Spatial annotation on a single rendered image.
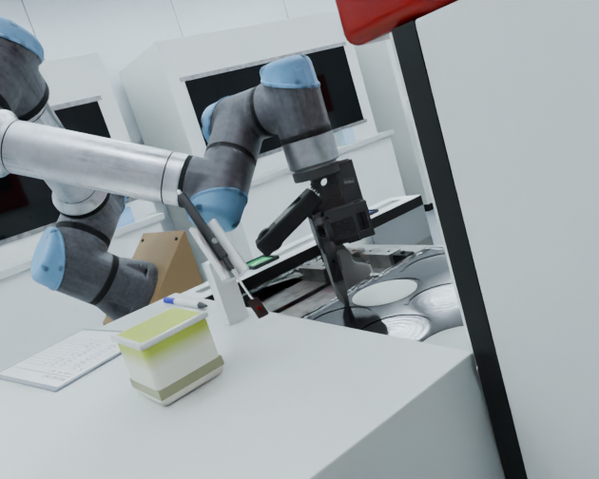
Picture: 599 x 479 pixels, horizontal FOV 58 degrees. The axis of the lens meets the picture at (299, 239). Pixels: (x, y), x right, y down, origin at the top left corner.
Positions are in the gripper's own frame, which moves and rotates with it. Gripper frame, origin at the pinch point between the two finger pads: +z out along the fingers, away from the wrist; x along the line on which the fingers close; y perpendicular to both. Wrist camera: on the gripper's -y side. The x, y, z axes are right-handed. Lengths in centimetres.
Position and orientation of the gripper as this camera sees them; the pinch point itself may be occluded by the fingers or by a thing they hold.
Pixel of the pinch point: (339, 298)
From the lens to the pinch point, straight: 83.0
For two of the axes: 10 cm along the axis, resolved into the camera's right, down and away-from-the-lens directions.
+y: 9.5, -3.1, 0.4
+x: -1.0, -1.8, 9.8
